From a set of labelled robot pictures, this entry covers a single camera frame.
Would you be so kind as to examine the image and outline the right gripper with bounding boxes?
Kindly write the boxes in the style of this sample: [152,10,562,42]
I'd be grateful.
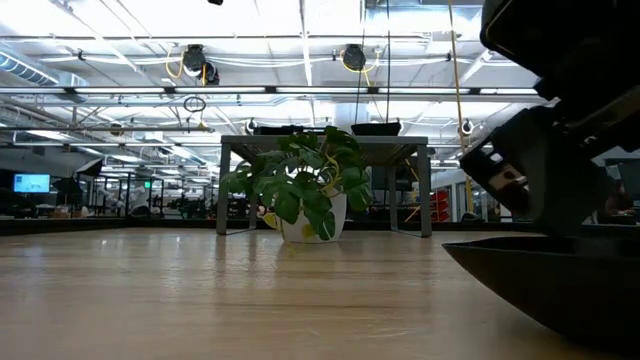
[458,84,640,237]

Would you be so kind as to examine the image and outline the black leaf shaped plate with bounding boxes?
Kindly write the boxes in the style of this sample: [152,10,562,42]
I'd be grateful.
[442,236,640,351]

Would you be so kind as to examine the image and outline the small square black plate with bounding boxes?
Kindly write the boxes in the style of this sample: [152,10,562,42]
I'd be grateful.
[253,124,301,136]

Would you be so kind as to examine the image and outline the green plant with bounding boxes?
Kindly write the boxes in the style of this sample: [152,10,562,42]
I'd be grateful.
[219,124,374,245]

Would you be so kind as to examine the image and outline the black wavy square plate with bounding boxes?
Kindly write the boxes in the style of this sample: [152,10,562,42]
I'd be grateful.
[351,122,403,137]

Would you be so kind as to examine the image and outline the person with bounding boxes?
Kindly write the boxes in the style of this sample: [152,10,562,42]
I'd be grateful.
[602,178,639,225]

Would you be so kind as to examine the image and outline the long ceiling light strip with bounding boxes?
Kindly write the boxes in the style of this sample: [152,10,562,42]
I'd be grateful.
[0,85,541,96]

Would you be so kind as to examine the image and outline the red storage bins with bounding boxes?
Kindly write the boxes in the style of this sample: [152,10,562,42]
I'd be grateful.
[430,188,450,223]

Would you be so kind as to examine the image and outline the grey perforated metal shelf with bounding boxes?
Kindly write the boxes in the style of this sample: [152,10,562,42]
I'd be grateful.
[216,133,434,239]

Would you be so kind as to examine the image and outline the blue lit monitor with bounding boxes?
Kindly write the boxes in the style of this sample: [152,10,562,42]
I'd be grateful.
[12,173,52,194]

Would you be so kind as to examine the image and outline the black ceiling cord reel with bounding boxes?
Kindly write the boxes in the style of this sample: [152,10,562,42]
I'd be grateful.
[181,43,221,86]
[341,43,368,72]

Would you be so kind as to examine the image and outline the yellow hanging cable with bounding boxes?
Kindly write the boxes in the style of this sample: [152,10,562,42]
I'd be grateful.
[446,0,475,215]

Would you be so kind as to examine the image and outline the thin black hanging cable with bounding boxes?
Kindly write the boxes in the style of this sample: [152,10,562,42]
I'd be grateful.
[353,0,366,126]

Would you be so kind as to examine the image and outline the silver ventilation duct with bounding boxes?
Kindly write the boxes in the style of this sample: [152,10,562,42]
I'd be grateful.
[0,49,61,87]

